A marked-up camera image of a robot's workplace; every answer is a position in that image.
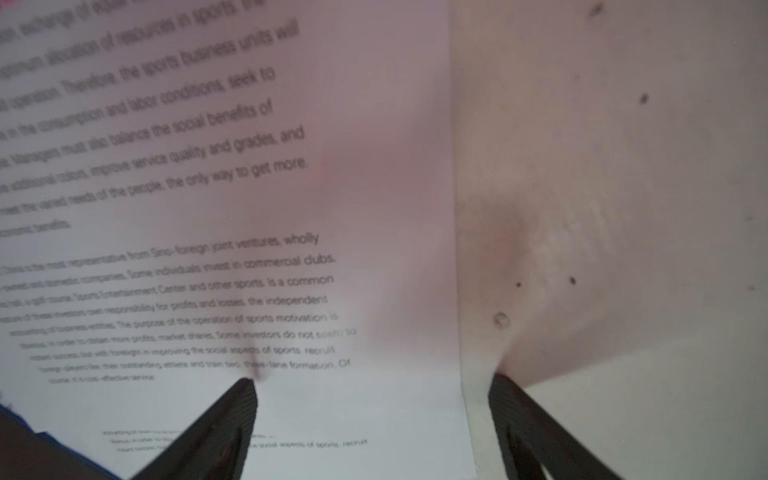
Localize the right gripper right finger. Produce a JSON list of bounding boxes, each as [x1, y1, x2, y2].
[[488, 373, 619, 480]]

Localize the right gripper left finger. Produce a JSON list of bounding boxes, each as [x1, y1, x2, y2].
[[135, 378, 258, 480]]

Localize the teal file folder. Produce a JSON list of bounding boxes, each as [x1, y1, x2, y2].
[[1, 406, 117, 480]]

